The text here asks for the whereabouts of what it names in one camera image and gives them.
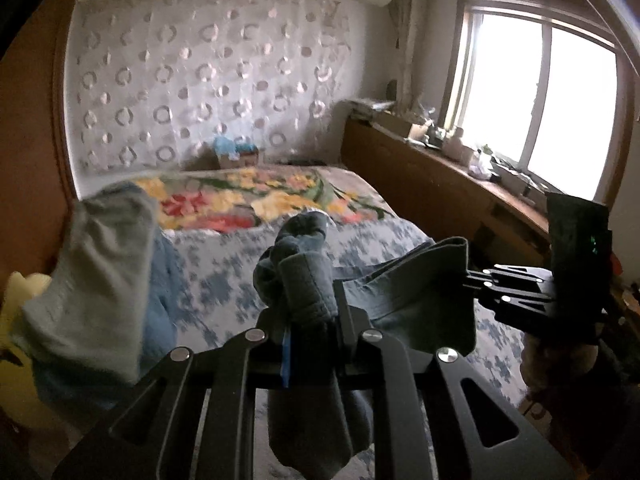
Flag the blue floral blanket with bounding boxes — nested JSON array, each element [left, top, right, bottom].
[[145, 215, 531, 480]]

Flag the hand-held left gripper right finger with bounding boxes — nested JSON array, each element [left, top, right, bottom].
[[332, 280, 566, 480]]

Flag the blue folded clothes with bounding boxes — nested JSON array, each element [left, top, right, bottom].
[[30, 232, 186, 411]]

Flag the circle patterned hanging cloth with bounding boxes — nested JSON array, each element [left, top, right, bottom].
[[70, 0, 371, 176]]

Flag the window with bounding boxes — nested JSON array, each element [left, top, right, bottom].
[[440, 0, 631, 201]]

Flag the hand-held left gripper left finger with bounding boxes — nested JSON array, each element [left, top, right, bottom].
[[50, 310, 293, 480]]

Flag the blue-grey pants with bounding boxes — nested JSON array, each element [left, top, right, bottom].
[[252, 211, 476, 467]]

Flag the person's right hand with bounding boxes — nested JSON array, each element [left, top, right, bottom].
[[520, 337, 598, 393]]

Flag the pale green folded cloth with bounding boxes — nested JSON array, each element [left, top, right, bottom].
[[10, 182, 161, 386]]

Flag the long wooden cabinet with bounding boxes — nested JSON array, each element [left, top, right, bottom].
[[340, 102, 566, 271]]

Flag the yellow soft object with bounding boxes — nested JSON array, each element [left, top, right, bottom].
[[0, 271, 53, 433]]

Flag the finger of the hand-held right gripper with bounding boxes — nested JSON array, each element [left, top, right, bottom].
[[467, 266, 553, 288], [472, 287, 556, 311]]

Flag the small brown box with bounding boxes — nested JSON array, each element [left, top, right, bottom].
[[217, 150, 261, 170]]

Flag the white window curtain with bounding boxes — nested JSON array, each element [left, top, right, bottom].
[[392, 0, 428, 113]]

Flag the wooden wardrobe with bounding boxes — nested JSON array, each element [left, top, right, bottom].
[[0, 0, 83, 286]]

